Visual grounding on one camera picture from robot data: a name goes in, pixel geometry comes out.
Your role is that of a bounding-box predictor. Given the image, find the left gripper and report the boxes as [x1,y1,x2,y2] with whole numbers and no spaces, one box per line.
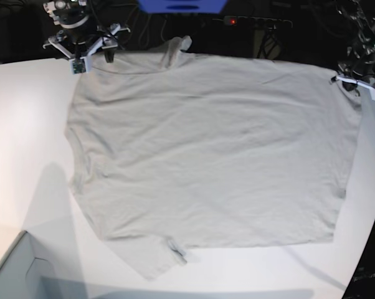
[338,47,375,97]

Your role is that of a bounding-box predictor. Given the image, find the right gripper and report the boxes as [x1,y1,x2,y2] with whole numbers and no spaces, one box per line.
[55,17,116,63]

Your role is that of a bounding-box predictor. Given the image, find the grey t-shirt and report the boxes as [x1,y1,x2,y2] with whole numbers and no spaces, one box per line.
[65,37,361,279]

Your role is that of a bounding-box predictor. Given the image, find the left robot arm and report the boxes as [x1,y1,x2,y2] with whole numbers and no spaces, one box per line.
[332,1,375,101]

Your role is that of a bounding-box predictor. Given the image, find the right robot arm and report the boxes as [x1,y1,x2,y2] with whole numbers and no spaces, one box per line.
[43,0,120,62]

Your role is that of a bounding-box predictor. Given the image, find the blue box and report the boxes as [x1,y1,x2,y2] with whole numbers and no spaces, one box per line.
[138,0,227,14]

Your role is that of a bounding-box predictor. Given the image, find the black power strip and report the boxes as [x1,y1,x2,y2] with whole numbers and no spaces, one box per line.
[222,16,293,29]

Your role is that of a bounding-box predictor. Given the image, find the white bin at corner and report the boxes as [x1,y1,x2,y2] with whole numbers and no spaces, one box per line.
[0,230,88,298]

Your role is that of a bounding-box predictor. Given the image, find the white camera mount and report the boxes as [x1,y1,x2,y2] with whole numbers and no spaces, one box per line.
[42,23,131,75]
[330,71,375,101]

